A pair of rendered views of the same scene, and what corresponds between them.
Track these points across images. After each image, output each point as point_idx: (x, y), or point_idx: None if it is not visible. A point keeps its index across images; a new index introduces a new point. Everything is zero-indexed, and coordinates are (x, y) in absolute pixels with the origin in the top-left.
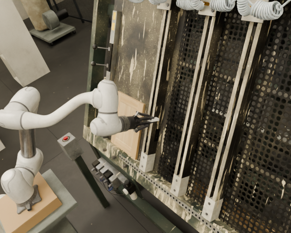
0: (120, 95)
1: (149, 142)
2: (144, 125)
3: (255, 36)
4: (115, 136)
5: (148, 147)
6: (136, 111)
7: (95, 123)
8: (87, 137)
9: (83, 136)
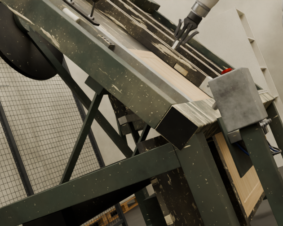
0: (133, 51)
1: (196, 66)
2: (185, 41)
3: (133, 4)
4: (187, 94)
5: (201, 70)
6: (179, 19)
7: None
8: (198, 117)
9: (197, 122)
